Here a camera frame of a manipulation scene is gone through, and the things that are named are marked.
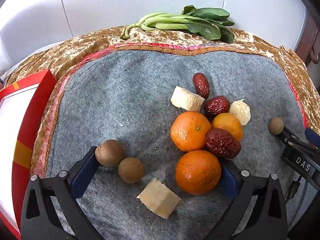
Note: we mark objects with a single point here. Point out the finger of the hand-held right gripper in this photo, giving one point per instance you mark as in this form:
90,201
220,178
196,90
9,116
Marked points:
312,135
287,137

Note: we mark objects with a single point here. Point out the red and white box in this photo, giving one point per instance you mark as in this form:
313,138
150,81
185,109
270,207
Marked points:
25,152

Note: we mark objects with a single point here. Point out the dark wooden furniture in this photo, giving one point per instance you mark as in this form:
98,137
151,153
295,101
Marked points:
312,45

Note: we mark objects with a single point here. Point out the brown patterned cloth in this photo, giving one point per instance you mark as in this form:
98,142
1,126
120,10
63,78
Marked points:
82,47

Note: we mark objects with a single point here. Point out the grey felt mat red trim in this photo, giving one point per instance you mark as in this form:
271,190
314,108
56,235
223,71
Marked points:
125,92

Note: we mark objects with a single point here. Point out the red dried jujube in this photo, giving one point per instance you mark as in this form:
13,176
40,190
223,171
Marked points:
222,142
201,85
217,105

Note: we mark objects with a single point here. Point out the green leafy choy sum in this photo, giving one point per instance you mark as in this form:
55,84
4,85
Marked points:
200,27

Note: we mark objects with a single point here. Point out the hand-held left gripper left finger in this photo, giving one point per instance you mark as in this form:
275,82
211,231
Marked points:
83,177

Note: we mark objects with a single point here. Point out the white thread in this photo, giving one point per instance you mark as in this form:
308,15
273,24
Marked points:
118,121

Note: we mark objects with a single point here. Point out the large orange mandarin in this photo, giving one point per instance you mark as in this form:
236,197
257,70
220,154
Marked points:
198,172

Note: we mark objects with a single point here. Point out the medium orange mandarin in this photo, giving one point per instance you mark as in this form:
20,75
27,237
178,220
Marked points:
190,131

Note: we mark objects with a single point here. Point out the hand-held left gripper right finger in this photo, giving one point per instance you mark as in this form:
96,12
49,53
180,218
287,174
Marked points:
228,182

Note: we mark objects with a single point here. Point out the large brown longan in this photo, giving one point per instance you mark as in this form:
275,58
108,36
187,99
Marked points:
110,153

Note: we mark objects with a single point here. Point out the small orange mandarin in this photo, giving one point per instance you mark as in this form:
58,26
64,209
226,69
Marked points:
228,125

